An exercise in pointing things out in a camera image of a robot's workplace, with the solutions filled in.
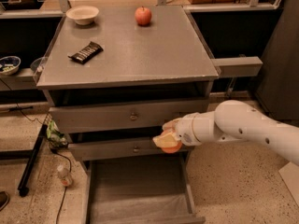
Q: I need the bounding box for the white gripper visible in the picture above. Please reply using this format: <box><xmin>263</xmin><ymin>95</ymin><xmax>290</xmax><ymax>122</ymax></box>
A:
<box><xmin>153</xmin><ymin>113</ymin><xmax>200</xmax><ymax>148</ymax></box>

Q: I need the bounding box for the orange fruit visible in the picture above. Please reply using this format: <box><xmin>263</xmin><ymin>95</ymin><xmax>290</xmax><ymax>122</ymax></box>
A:
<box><xmin>162</xmin><ymin>130</ymin><xmax>182</xmax><ymax>153</ymax></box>

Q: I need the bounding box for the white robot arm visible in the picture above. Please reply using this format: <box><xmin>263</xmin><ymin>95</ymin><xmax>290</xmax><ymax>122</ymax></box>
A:
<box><xmin>153</xmin><ymin>100</ymin><xmax>299</xmax><ymax>165</ymax></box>

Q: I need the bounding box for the top grey drawer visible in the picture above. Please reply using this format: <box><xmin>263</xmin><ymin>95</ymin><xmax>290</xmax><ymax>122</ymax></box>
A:
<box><xmin>50</xmin><ymin>98</ymin><xmax>208</xmax><ymax>133</ymax></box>

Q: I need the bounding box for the grey drawer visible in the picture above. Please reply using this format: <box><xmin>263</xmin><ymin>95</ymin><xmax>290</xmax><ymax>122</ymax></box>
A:
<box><xmin>82</xmin><ymin>154</ymin><xmax>206</xmax><ymax>224</ymax></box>
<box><xmin>67</xmin><ymin>133</ymin><xmax>199</xmax><ymax>162</ymax></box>
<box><xmin>50</xmin><ymin>98</ymin><xmax>208</xmax><ymax>133</ymax></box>

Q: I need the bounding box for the bottom grey drawer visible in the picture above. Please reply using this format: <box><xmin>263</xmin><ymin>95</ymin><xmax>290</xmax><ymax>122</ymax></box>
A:
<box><xmin>82</xmin><ymin>154</ymin><xmax>206</xmax><ymax>224</ymax></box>

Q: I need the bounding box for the grey drawer cabinet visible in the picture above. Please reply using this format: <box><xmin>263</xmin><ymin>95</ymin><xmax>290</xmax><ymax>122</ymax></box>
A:
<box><xmin>36</xmin><ymin>5</ymin><xmax>220</xmax><ymax>170</ymax></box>

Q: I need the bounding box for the middle grey drawer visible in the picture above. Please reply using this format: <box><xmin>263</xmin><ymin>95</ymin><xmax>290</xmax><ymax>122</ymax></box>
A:
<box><xmin>67</xmin><ymin>133</ymin><xmax>199</xmax><ymax>162</ymax></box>

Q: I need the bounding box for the grey side shelf bar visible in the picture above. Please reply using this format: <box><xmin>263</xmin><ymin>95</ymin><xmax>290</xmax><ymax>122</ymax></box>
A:
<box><xmin>212</xmin><ymin>56</ymin><xmax>263</xmax><ymax>78</ymax></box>

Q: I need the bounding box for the clear plastic bottle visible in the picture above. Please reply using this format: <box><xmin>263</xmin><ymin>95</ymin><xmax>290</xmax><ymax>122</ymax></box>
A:
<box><xmin>57</xmin><ymin>165</ymin><xmax>73</xmax><ymax>187</ymax></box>

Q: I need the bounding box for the green snack bag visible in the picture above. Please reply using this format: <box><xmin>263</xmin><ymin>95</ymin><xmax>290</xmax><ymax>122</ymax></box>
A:
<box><xmin>46</xmin><ymin>120</ymin><xmax>68</xmax><ymax>147</ymax></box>

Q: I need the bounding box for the black candy bar wrapper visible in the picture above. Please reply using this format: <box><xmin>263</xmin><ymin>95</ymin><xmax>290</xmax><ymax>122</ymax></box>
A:
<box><xmin>70</xmin><ymin>41</ymin><xmax>104</xmax><ymax>64</ymax></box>

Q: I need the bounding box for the red apple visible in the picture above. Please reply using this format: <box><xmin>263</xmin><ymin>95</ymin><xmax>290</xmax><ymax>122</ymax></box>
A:
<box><xmin>135</xmin><ymin>7</ymin><xmax>151</xmax><ymax>26</ymax></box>

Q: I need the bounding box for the white bowl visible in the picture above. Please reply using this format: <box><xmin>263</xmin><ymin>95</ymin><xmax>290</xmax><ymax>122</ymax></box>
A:
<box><xmin>66</xmin><ymin>6</ymin><xmax>99</xmax><ymax>25</ymax></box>

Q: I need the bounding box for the black metal stand leg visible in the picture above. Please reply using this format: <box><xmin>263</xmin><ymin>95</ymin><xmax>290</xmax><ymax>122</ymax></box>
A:
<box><xmin>18</xmin><ymin>124</ymin><xmax>47</xmax><ymax>197</ymax></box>

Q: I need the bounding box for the blue patterned bowl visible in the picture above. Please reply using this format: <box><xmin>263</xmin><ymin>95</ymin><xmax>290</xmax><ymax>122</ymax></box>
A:
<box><xmin>0</xmin><ymin>56</ymin><xmax>21</xmax><ymax>76</ymax></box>

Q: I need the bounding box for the dark shoe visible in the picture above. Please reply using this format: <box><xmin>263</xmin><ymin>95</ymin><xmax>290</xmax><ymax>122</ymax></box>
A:
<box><xmin>0</xmin><ymin>191</ymin><xmax>9</xmax><ymax>211</ymax></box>

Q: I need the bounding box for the black floor cable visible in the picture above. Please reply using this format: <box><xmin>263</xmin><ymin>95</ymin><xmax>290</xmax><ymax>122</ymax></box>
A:
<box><xmin>0</xmin><ymin>77</ymin><xmax>73</xmax><ymax>224</ymax></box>

